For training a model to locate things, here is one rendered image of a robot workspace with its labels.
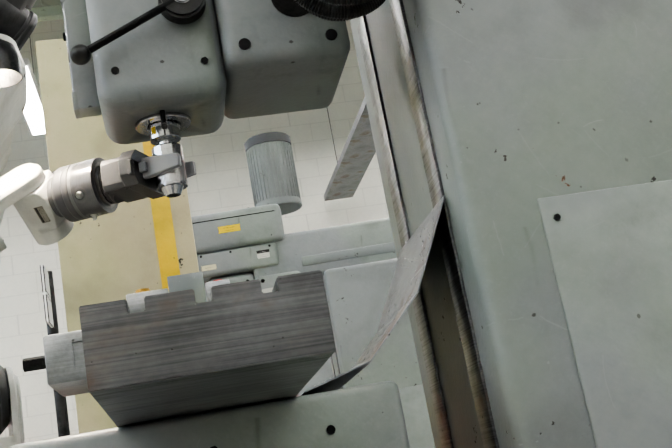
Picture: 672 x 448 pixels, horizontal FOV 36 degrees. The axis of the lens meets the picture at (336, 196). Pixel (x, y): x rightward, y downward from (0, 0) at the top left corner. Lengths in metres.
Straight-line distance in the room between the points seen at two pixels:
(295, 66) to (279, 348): 0.68
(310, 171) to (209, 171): 1.07
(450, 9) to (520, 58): 0.12
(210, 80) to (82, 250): 1.86
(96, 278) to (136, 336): 2.35
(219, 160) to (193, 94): 9.57
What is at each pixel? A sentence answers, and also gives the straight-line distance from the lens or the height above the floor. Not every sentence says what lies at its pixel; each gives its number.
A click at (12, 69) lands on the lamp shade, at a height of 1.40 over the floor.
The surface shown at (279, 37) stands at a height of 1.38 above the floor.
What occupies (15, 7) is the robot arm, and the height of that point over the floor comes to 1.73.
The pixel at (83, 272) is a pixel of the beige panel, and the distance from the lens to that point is 3.35.
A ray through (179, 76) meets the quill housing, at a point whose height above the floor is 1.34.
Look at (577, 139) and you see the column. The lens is 1.48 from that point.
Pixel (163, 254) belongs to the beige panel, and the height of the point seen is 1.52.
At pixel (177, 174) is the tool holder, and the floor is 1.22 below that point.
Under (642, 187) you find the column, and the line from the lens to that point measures 1.49.
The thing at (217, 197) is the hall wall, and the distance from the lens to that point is 11.00.
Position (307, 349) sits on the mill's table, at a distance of 1.00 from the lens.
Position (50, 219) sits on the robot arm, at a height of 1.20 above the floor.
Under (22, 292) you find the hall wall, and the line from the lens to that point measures 10.88.
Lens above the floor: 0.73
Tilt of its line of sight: 15 degrees up
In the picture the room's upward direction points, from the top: 11 degrees counter-clockwise
